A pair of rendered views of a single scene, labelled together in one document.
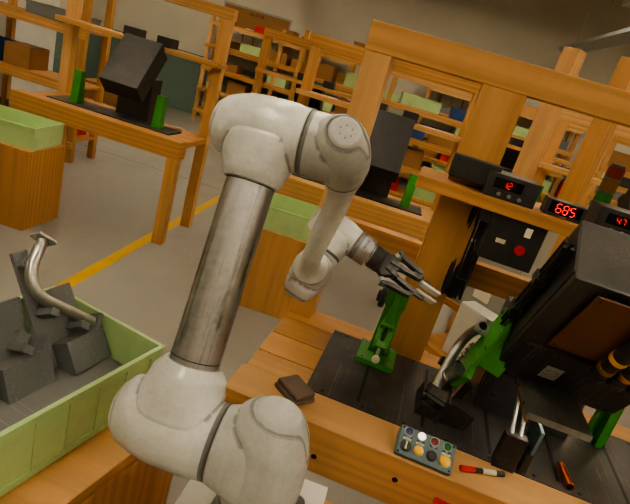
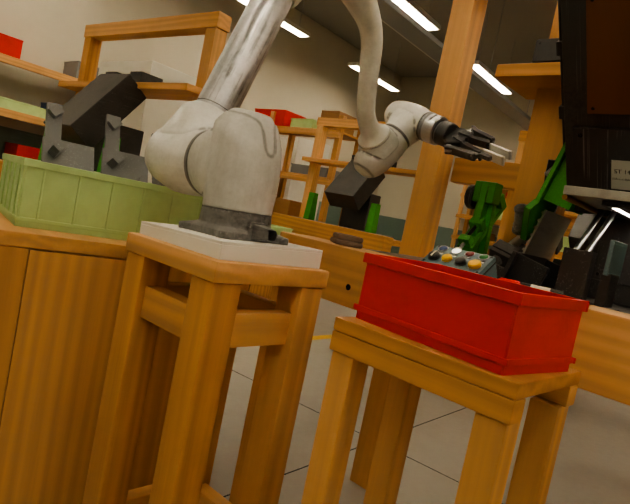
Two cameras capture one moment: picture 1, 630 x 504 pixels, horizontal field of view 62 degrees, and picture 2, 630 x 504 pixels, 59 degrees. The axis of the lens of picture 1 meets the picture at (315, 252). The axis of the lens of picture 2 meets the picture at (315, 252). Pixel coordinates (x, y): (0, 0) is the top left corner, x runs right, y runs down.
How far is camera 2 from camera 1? 118 cm
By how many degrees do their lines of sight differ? 36
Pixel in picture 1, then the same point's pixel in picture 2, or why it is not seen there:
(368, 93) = (459, 26)
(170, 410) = (177, 122)
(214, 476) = (192, 160)
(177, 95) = not seen: hidden behind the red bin
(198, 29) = (451, 205)
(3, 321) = (132, 167)
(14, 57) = (278, 208)
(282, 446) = (238, 119)
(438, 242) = (539, 143)
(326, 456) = (358, 283)
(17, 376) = not seen: hidden behind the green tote
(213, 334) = (222, 79)
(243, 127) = not seen: outside the picture
